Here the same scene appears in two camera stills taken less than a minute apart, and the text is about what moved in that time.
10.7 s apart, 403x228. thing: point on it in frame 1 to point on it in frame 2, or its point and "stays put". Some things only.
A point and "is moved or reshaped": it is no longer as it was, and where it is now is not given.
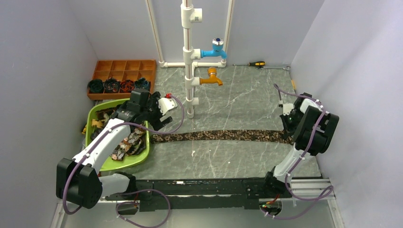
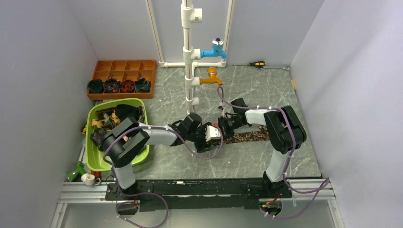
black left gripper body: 151,112 to 198,137
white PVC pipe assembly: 189,15 stays put
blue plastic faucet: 217,44 stays put
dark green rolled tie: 95,86 stays put
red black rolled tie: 127,86 stays put
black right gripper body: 292,121 to 228,125
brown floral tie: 269,136 is moved or reshaped
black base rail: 156,194 stays put
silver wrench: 262,68 stays put
